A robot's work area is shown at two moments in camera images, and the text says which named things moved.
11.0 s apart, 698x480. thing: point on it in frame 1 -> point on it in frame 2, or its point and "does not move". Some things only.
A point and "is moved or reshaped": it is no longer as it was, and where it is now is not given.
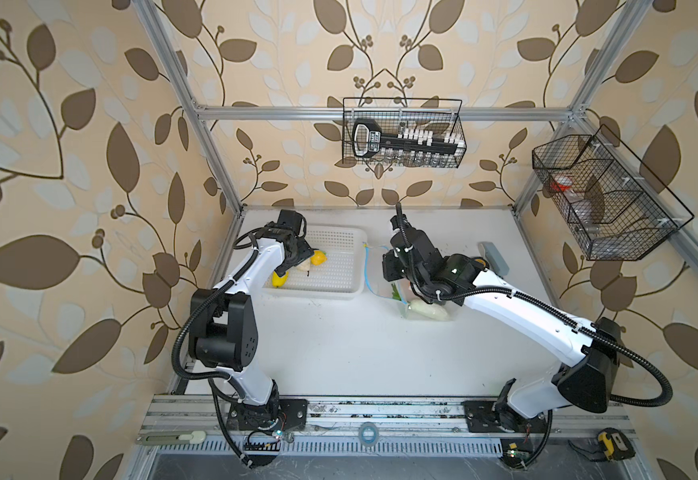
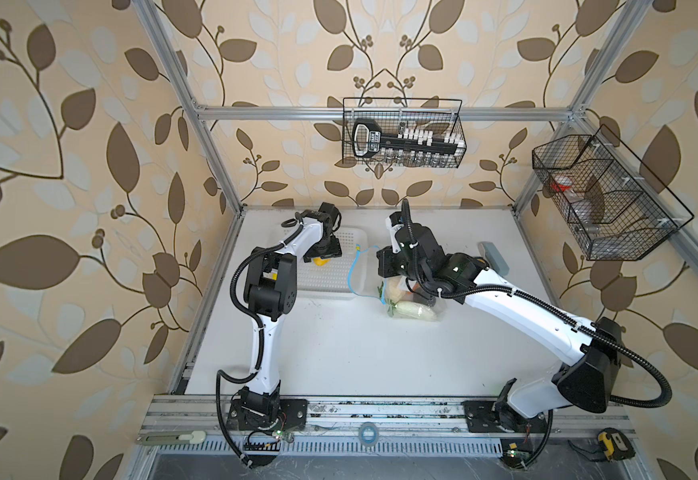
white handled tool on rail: [172, 438] does not move
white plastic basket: [336, 269] does not move
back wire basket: [397, 132] does not move
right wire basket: [618, 205] does not move
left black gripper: [305, 251] -> [334, 250]
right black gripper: [388, 264] does not move
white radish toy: [419, 310] is moved or reshaped
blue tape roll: [368, 434] does not move
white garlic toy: [303, 265] is moved or reshaped
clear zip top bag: [412, 306] is moved or reshaped
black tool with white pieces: [369, 140] does not move
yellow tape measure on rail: [616, 445] does not move
